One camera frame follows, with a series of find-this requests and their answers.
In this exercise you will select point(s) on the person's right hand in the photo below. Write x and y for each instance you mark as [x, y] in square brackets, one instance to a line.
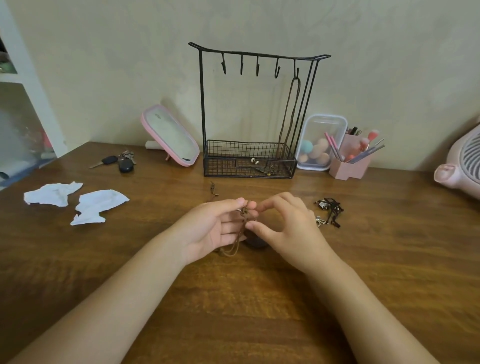
[300, 240]

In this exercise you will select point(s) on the person's left hand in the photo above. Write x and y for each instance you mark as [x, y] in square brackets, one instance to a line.
[206, 228]

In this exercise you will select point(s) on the person's left forearm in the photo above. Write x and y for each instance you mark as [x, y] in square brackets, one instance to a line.
[105, 307]

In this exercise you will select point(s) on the person's right forearm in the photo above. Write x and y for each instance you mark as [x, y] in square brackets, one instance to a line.
[367, 318]

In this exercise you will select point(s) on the small peach makeup sponge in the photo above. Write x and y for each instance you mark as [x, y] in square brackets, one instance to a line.
[303, 158]

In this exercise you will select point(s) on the pink brush holder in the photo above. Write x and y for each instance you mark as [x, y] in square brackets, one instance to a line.
[348, 171]

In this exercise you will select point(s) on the teal makeup sponge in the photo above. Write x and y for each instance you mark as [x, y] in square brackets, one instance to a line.
[307, 147]

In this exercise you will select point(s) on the pink framed table mirror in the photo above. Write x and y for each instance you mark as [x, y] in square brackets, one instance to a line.
[170, 135]

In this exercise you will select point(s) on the pink pen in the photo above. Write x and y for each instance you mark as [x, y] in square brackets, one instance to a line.
[335, 144]
[329, 139]

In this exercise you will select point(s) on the black oval key fob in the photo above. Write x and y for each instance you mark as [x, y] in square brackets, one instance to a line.
[126, 166]

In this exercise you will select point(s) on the silver key bunch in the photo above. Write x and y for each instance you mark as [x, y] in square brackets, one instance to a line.
[128, 153]

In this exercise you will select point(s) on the grey purple pencil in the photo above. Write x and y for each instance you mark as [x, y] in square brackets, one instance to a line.
[365, 153]

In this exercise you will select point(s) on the white crumpled paper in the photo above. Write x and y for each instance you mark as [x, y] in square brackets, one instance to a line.
[52, 195]
[99, 202]

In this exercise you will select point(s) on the clear plastic container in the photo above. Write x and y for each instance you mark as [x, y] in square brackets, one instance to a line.
[322, 125]

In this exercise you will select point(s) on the pink makeup brush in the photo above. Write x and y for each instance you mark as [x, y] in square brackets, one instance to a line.
[364, 142]

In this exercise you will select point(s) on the black headed car key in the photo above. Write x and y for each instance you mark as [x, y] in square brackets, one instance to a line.
[110, 160]

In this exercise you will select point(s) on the dark cosmetic pencils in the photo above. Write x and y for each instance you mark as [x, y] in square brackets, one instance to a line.
[353, 131]

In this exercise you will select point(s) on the coral tipped makeup brush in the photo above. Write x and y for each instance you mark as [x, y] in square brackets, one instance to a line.
[373, 134]

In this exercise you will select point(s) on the pink pig shaped desk fan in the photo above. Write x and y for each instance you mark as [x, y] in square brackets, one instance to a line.
[461, 168]

